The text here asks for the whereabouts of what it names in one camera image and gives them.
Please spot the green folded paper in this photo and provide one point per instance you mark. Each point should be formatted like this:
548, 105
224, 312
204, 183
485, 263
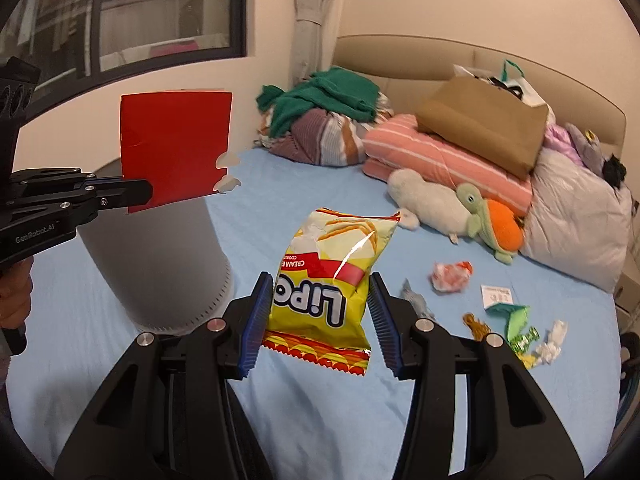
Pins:
515, 317

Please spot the grey round bin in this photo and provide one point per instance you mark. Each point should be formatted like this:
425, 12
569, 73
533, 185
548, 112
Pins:
160, 270

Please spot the black cloth item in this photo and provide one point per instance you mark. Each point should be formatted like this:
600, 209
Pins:
614, 170

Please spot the purple cloth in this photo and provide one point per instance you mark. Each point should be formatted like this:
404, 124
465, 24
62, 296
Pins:
557, 137

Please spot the brown wrapper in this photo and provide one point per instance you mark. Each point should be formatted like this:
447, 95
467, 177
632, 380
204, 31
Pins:
477, 327

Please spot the light blue bed sheet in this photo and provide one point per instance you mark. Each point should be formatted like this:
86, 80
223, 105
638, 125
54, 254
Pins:
75, 320

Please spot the striped bundled blanket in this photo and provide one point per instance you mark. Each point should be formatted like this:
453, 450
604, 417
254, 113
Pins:
325, 135

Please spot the green turtle plush toy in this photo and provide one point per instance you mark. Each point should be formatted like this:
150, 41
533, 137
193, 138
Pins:
505, 225

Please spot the pale grey duvet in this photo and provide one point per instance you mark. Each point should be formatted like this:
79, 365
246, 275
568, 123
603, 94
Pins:
575, 210

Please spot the white paper card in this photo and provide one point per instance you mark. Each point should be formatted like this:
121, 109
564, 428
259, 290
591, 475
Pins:
496, 295

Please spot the white crumpled tissue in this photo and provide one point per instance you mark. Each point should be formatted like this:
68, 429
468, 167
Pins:
550, 342

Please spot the yellow snack bag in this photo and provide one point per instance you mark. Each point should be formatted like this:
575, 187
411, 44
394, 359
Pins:
330, 245

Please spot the green knitted cloth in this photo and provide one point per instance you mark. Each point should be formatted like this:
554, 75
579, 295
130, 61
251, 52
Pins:
340, 87

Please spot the person's left hand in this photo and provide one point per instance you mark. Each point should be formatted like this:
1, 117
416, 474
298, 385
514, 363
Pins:
15, 295

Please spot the white plush toy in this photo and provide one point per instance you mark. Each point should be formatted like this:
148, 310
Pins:
430, 200

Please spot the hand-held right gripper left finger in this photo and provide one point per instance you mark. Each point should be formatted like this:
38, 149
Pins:
257, 325

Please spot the beige curtain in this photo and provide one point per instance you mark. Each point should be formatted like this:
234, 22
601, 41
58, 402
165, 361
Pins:
310, 10

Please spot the crumpled red white wrapper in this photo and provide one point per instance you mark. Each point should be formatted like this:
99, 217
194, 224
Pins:
450, 276

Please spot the black framed window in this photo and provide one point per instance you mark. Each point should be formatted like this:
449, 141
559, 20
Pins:
165, 10

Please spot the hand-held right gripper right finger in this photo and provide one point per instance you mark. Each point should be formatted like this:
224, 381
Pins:
382, 325

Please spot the pink striped pillow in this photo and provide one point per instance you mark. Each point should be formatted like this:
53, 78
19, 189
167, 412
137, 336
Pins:
400, 145

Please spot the red paper packet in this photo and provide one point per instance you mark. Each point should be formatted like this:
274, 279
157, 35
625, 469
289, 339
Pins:
175, 150

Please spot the grey crumpled wrapper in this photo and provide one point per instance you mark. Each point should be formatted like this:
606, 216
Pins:
415, 299

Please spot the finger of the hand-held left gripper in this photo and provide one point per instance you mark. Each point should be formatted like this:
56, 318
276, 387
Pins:
125, 196
55, 177

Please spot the white plastic bag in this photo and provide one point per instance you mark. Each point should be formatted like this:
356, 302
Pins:
530, 92

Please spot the beige bed headboard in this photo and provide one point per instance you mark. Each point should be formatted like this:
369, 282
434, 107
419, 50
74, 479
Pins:
400, 57

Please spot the brown paper bag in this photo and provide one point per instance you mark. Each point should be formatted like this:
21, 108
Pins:
480, 120

